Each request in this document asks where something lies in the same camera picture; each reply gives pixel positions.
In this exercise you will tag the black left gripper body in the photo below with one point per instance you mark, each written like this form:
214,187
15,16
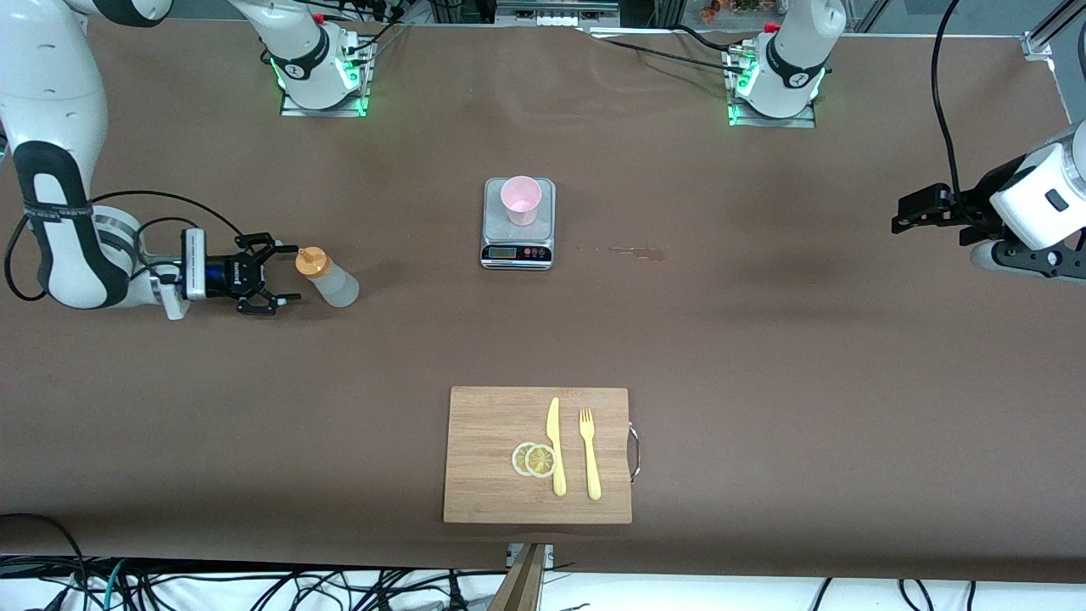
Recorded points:
972,212

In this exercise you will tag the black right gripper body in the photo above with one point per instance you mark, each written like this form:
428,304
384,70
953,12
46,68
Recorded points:
227,273

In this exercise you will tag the translucent orange-capped sauce bottle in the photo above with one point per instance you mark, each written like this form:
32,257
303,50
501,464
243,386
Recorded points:
335,287

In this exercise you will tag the pink plastic cup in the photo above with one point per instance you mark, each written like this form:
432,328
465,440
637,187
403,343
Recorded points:
519,208

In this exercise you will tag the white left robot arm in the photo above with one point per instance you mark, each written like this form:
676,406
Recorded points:
797,51

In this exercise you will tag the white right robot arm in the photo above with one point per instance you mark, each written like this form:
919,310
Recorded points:
51,85

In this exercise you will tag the silver digital kitchen scale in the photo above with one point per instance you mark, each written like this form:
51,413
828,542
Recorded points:
496,222

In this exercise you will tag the wooden cutting board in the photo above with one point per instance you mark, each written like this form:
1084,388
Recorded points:
484,475

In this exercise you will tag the yellow lemon slice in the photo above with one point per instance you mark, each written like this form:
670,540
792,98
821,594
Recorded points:
540,461
517,459

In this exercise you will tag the yellow plastic knife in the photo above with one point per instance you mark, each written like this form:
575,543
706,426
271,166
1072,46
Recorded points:
557,467

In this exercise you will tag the white power strip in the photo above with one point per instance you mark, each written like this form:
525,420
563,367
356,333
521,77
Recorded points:
551,19

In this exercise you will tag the yellow plastic fork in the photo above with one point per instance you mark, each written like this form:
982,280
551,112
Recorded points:
592,467

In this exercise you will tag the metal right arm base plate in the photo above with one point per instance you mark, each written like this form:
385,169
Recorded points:
339,110

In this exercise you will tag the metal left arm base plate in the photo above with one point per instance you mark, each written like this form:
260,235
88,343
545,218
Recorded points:
797,122

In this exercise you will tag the aluminium frame rail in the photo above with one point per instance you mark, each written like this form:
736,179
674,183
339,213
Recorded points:
1037,42

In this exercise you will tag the metal table bracket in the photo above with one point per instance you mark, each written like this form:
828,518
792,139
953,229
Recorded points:
512,556

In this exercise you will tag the wooden post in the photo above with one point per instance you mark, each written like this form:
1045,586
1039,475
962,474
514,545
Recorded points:
522,585

